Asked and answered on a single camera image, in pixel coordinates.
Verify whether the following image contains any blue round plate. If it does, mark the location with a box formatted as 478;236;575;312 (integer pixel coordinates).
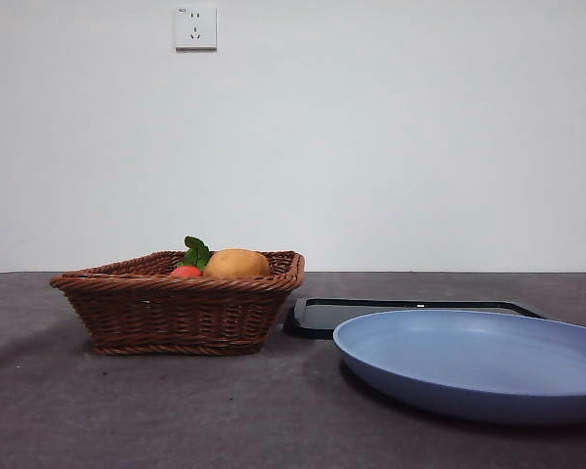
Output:
332;308;586;425

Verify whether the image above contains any yellow-brown potato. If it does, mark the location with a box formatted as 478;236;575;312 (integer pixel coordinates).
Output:
203;247;272;279

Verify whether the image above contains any black rectangular tray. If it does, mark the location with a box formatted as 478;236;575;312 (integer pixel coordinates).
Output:
283;296;548;341

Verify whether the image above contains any orange carrot with green leaves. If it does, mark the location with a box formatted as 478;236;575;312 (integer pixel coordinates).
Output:
170;235;212;278

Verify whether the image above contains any brown wicker basket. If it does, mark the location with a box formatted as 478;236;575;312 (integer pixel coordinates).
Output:
49;250;307;357

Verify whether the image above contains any white wall socket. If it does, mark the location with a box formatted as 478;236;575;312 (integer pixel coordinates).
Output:
174;3;219;53

